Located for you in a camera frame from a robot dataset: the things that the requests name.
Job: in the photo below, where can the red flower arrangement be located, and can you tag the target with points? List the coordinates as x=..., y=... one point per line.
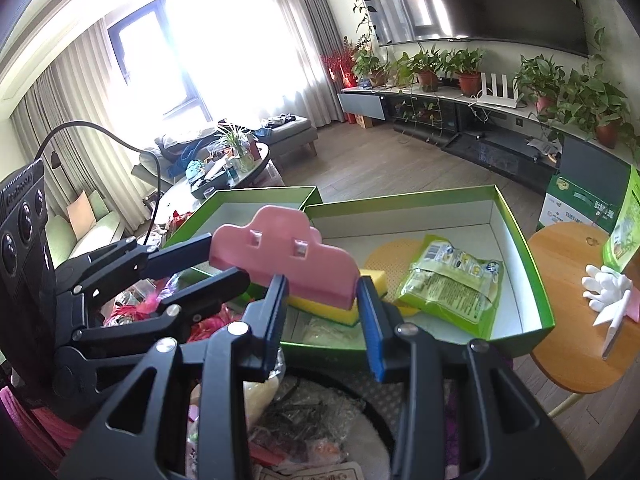
x=337, y=62

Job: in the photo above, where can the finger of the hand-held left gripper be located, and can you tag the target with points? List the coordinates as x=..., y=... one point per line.
x=220, y=285
x=190, y=252

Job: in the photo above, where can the grey ottoman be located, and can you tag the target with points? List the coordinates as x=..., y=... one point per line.
x=290, y=132

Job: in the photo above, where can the pink feather duster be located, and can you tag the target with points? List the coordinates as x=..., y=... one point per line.
x=150, y=302

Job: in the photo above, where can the hanging green vine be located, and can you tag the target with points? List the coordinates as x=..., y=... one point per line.
x=592, y=35
x=360, y=0

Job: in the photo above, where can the white hand-shaped figure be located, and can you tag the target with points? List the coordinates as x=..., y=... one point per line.
x=605, y=282

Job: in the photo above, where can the green standing snack bag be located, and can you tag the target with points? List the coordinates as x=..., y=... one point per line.
x=625, y=230

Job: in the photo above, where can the wall television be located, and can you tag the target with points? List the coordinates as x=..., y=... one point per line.
x=475, y=0

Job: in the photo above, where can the pink cushion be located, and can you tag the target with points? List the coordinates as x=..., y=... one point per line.
x=80, y=215

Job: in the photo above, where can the round wooden side table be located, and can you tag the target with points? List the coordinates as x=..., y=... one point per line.
x=565, y=350

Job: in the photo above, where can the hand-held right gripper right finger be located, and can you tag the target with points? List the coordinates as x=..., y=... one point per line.
x=370, y=330

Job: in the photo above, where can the white pointed tool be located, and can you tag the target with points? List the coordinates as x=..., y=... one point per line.
x=615, y=325

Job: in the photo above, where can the yellow sponge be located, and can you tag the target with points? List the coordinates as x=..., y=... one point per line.
x=320, y=310

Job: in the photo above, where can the green sofa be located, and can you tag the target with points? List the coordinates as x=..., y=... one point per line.
x=65, y=245

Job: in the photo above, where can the green printed packet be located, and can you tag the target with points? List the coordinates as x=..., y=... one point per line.
x=450, y=285

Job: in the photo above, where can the grey curtain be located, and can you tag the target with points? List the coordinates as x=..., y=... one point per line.
x=65, y=85
x=310, y=50

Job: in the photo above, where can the left green box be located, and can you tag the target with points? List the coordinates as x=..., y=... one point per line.
x=260, y=195

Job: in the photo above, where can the dark framed window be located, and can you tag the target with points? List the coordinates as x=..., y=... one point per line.
x=150, y=50

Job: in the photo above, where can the potted green plant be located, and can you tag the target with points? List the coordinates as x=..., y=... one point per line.
x=542, y=82
x=370, y=62
x=425, y=67
x=467, y=70
x=600, y=105

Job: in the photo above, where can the green and white carton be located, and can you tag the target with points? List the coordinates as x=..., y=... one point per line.
x=575, y=205

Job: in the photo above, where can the small grass plant in glass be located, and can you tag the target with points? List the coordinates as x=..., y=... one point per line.
x=235, y=145

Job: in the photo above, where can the pink cloud-shaped holder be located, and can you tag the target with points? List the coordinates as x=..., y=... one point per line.
x=285, y=255

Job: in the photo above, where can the clear bag of dark items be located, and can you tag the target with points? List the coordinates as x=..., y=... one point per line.
x=305, y=410

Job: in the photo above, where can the small orange carton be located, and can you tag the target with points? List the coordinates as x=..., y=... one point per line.
x=361, y=120

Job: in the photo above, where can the green cardboard box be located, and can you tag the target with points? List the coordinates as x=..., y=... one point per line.
x=450, y=220

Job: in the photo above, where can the bagged beige sponge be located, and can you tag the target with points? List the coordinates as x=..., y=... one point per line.
x=260, y=395

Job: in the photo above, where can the cluttered coffee table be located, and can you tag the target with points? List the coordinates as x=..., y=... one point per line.
x=210, y=185

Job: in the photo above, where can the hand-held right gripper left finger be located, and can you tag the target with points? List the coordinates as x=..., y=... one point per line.
x=274, y=325

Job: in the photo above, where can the yellow perforated round mat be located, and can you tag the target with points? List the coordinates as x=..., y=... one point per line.
x=390, y=255

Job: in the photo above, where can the white router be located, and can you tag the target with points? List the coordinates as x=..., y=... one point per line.
x=500, y=90

